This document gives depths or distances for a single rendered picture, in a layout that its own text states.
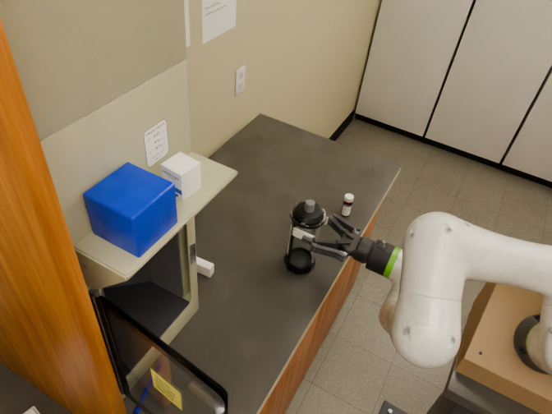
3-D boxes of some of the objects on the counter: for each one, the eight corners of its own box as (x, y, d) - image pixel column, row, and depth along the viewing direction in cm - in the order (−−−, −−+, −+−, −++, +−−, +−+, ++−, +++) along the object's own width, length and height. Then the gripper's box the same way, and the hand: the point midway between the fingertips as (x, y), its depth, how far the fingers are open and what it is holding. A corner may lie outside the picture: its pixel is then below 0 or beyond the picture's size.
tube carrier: (277, 264, 146) (283, 216, 132) (292, 243, 153) (300, 196, 139) (307, 278, 143) (317, 231, 128) (321, 256, 150) (332, 209, 136)
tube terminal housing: (47, 353, 119) (-86, 85, 66) (133, 271, 140) (83, 21, 88) (121, 402, 111) (35, 144, 59) (199, 308, 133) (188, 58, 80)
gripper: (385, 221, 135) (316, 192, 142) (359, 269, 121) (284, 234, 127) (379, 238, 140) (313, 209, 147) (353, 286, 126) (282, 251, 132)
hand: (307, 224), depth 137 cm, fingers closed on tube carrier, 9 cm apart
